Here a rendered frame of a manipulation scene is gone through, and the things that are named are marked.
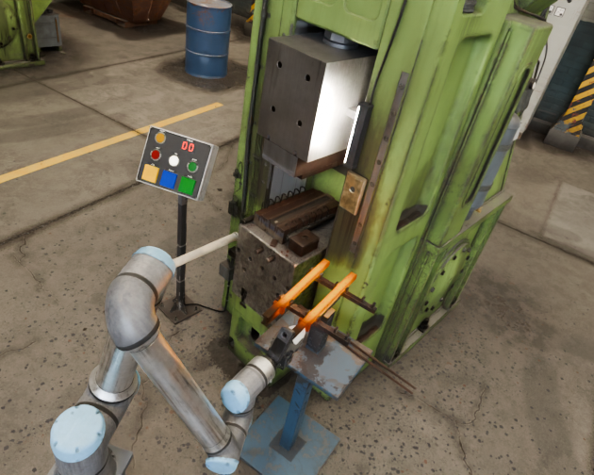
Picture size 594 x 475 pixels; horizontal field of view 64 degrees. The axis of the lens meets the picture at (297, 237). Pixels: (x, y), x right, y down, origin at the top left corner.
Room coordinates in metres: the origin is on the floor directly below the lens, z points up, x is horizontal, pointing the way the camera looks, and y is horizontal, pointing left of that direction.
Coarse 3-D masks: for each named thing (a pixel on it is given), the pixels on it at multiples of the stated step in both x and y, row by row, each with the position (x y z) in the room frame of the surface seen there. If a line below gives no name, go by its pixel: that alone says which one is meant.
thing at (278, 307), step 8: (320, 264) 1.51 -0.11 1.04; (328, 264) 1.53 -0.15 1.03; (312, 272) 1.45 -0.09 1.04; (320, 272) 1.47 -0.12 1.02; (304, 280) 1.39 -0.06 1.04; (312, 280) 1.42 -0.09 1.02; (296, 288) 1.34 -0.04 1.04; (304, 288) 1.36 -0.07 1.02; (288, 296) 1.29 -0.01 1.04; (296, 296) 1.32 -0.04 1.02; (272, 304) 1.22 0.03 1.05; (280, 304) 1.23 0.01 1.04; (288, 304) 1.26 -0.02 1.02; (272, 312) 1.18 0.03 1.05; (280, 312) 1.22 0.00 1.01; (264, 320) 1.15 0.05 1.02
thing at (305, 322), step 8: (352, 272) 1.50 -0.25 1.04; (344, 280) 1.44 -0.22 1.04; (352, 280) 1.45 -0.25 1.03; (336, 288) 1.38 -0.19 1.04; (344, 288) 1.40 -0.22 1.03; (328, 296) 1.33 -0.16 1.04; (336, 296) 1.34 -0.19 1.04; (320, 304) 1.28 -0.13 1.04; (328, 304) 1.29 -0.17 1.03; (312, 312) 1.23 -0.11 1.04; (320, 312) 1.24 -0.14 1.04; (304, 320) 1.18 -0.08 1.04; (312, 320) 1.19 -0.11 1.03; (296, 328) 1.14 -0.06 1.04; (304, 328) 1.15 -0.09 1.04
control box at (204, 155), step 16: (160, 128) 2.08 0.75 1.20; (160, 144) 2.04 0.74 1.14; (176, 144) 2.04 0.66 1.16; (208, 144) 2.03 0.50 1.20; (144, 160) 2.01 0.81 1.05; (160, 160) 2.00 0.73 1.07; (192, 160) 1.99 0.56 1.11; (208, 160) 1.99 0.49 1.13; (160, 176) 1.96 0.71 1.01; (192, 176) 1.95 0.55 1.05; (208, 176) 2.00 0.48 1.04; (176, 192) 1.92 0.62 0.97
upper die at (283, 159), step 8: (264, 144) 1.87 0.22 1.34; (272, 144) 1.84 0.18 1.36; (264, 152) 1.86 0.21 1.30; (272, 152) 1.83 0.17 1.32; (280, 152) 1.81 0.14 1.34; (288, 152) 1.78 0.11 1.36; (344, 152) 2.01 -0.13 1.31; (272, 160) 1.83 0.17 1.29; (280, 160) 1.80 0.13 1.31; (288, 160) 1.78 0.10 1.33; (296, 160) 1.75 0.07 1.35; (320, 160) 1.87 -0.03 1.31; (328, 160) 1.92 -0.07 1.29; (336, 160) 1.97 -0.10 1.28; (280, 168) 1.80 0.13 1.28; (288, 168) 1.77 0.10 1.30; (296, 168) 1.75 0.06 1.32; (304, 168) 1.79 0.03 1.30; (312, 168) 1.84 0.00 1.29; (296, 176) 1.76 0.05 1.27
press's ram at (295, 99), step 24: (288, 48) 1.83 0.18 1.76; (312, 48) 1.87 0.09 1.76; (336, 48) 1.93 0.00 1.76; (360, 48) 2.01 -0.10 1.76; (288, 72) 1.82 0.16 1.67; (312, 72) 1.75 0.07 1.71; (336, 72) 1.77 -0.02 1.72; (360, 72) 1.90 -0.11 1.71; (264, 96) 1.89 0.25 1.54; (288, 96) 1.81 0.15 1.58; (312, 96) 1.74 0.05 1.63; (336, 96) 1.80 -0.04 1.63; (360, 96) 1.93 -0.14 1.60; (264, 120) 1.88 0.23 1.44; (288, 120) 1.80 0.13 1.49; (312, 120) 1.73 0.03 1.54; (336, 120) 1.83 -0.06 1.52; (288, 144) 1.79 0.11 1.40; (312, 144) 1.73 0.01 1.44; (336, 144) 1.86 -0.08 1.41
